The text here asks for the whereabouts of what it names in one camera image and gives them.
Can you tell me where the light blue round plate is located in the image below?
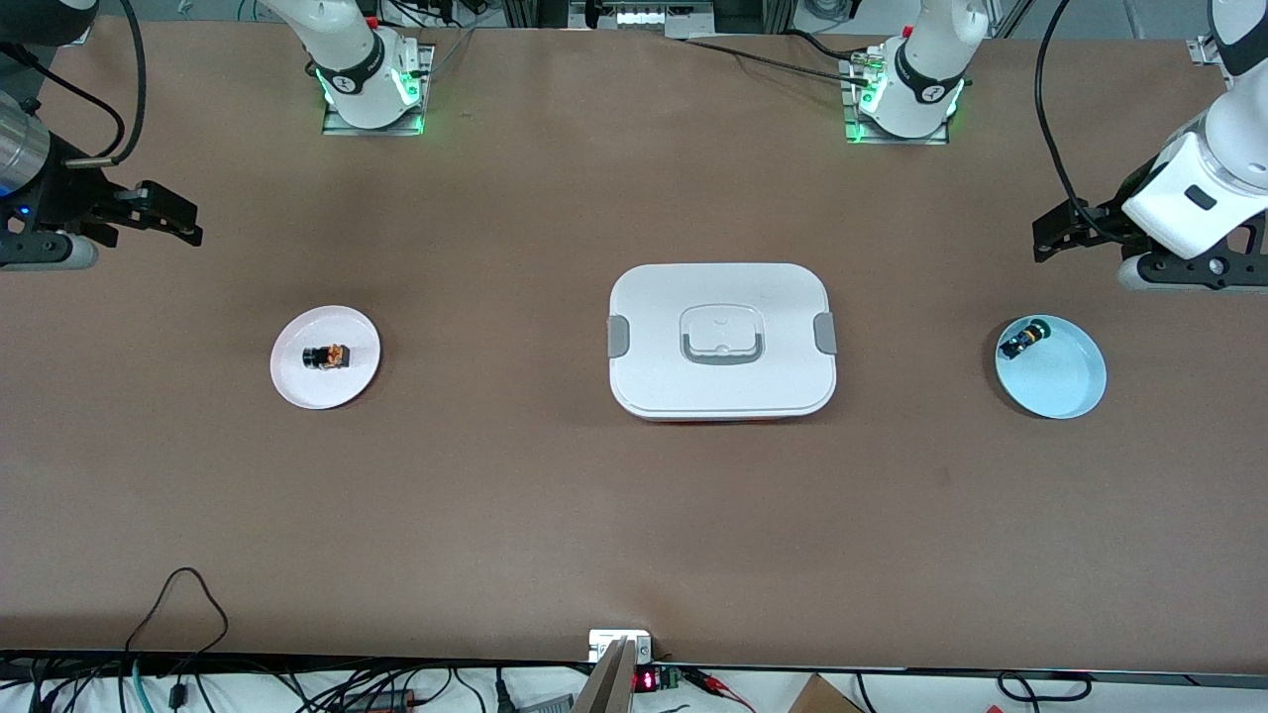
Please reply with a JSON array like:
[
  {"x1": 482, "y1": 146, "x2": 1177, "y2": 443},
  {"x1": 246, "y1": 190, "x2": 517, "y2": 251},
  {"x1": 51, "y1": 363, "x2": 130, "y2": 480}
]
[{"x1": 995, "y1": 315, "x2": 1108, "y2": 420}]

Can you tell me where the white metal table clamp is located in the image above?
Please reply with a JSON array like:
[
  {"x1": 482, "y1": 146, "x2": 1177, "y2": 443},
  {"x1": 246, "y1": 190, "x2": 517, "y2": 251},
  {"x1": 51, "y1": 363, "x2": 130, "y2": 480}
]
[{"x1": 587, "y1": 630, "x2": 655, "y2": 664}]

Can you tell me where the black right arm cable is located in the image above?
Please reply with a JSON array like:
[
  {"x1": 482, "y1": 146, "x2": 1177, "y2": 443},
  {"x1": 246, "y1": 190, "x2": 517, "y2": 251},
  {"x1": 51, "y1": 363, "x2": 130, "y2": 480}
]
[{"x1": 0, "y1": 0, "x2": 148, "y2": 167}]

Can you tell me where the green push-button switch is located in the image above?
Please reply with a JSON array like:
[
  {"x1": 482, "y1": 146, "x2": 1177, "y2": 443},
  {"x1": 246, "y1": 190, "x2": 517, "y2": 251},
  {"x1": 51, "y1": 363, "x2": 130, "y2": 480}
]
[{"x1": 999, "y1": 320, "x2": 1051, "y2": 359}]

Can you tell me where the brown cardboard piece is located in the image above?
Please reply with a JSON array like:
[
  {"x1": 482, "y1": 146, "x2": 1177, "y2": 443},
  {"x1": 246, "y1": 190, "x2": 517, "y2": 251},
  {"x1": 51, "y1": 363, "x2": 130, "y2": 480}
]
[{"x1": 788, "y1": 673, "x2": 863, "y2": 713}]

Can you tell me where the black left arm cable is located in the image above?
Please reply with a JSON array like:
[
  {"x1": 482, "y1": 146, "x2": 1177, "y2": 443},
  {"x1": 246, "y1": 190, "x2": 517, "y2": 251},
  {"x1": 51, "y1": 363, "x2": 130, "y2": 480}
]
[{"x1": 1034, "y1": 0, "x2": 1130, "y2": 244}]

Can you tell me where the grey slanted beam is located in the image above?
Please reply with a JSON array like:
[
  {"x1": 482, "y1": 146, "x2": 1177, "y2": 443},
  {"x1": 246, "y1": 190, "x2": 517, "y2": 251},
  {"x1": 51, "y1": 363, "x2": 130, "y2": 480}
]
[{"x1": 573, "y1": 637, "x2": 635, "y2": 713}]

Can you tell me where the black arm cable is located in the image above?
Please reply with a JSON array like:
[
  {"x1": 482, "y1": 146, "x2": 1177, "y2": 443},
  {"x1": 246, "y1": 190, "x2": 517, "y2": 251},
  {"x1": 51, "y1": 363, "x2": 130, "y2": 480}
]
[
  {"x1": 1034, "y1": 0, "x2": 1130, "y2": 244},
  {"x1": 0, "y1": 0, "x2": 148, "y2": 167}
]

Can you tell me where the white lidded container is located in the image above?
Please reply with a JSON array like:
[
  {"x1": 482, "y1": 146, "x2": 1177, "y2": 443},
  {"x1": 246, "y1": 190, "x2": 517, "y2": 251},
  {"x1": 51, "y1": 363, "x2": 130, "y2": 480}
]
[{"x1": 606, "y1": 262, "x2": 838, "y2": 424}]

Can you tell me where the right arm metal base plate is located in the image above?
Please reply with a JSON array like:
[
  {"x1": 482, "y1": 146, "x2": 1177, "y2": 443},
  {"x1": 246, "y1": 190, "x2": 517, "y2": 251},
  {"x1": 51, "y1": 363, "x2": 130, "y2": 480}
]
[{"x1": 322, "y1": 42, "x2": 435, "y2": 137}]

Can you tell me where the pink round plate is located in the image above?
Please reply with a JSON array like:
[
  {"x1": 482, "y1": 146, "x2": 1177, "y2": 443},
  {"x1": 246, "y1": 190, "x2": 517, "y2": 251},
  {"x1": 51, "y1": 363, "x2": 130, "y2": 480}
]
[{"x1": 269, "y1": 305, "x2": 381, "y2": 411}]

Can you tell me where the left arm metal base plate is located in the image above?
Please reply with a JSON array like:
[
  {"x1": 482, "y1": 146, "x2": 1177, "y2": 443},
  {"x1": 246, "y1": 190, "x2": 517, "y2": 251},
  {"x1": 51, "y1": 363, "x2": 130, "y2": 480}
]
[{"x1": 842, "y1": 54, "x2": 950, "y2": 146}]

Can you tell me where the black cable on table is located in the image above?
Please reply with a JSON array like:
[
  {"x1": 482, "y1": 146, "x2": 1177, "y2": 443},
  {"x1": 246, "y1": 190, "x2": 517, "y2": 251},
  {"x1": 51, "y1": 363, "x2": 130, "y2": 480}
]
[{"x1": 684, "y1": 30, "x2": 875, "y2": 84}]

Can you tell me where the black looped cable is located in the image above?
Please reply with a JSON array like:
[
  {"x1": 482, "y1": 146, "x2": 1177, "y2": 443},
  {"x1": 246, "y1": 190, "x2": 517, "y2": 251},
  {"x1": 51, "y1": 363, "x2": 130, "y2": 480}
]
[{"x1": 124, "y1": 566, "x2": 231, "y2": 706}]

